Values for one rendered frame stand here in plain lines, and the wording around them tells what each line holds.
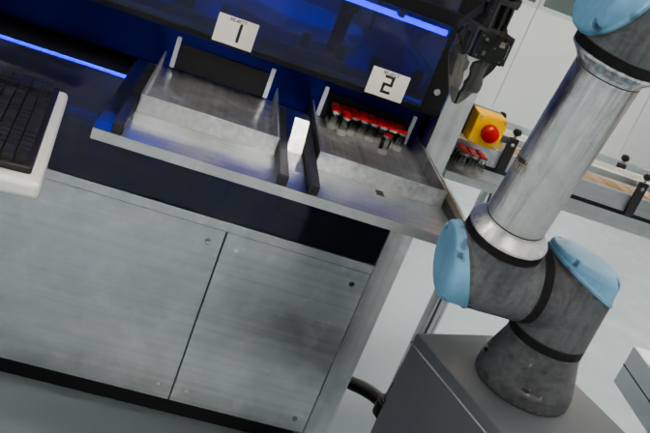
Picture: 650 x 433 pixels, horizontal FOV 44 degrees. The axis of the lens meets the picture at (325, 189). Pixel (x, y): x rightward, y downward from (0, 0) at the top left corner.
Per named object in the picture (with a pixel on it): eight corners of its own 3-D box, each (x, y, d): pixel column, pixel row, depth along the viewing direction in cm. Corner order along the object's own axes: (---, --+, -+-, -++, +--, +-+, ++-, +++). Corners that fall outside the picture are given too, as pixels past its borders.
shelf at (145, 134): (135, 66, 175) (137, 58, 174) (428, 162, 188) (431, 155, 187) (89, 137, 131) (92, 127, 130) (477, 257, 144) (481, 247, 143)
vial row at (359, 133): (325, 125, 178) (332, 106, 176) (399, 150, 181) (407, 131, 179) (325, 128, 175) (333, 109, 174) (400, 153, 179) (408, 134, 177)
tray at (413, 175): (307, 113, 181) (311, 100, 180) (412, 148, 186) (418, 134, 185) (313, 167, 150) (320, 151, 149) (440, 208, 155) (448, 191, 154)
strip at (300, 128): (285, 144, 157) (295, 116, 155) (300, 148, 157) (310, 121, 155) (287, 170, 144) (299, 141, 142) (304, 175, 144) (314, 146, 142)
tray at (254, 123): (160, 65, 175) (164, 50, 174) (273, 102, 180) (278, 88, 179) (135, 111, 144) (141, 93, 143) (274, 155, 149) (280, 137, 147)
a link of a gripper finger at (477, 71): (459, 110, 143) (481, 62, 140) (453, 101, 149) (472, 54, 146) (476, 115, 144) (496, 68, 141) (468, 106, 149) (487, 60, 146)
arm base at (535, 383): (587, 415, 121) (618, 362, 117) (516, 418, 113) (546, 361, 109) (525, 352, 132) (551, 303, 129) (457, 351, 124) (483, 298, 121)
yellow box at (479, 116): (459, 130, 184) (472, 102, 181) (487, 140, 185) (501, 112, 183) (467, 141, 177) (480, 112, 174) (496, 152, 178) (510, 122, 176)
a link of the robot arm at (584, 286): (601, 363, 115) (645, 285, 110) (517, 341, 112) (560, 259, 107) (570, 318, 126) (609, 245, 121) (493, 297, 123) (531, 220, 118)
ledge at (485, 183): (431, 156, 194) (434, 149, 193) (480, 172, 196) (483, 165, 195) (443, 178, 181) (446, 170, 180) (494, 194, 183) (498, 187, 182)
